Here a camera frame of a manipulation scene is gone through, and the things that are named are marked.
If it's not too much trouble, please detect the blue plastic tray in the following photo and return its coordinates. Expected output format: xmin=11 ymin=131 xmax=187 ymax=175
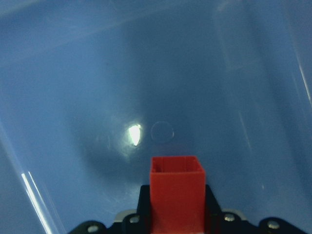
xmin=0 ymin=0 xmax=312 ymax=234

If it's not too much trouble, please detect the red block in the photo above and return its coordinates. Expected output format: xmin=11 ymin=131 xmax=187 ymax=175
xmin=150 ymin=156 xmax=206 ymax=234

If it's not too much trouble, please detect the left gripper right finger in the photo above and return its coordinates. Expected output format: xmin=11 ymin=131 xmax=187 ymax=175
xmin=204 ymin=185 xmax=306 ymax=234

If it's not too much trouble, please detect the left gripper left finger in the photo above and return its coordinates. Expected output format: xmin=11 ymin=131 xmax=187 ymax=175
xmin=66 ymin=208 xmax=152 ymax=234

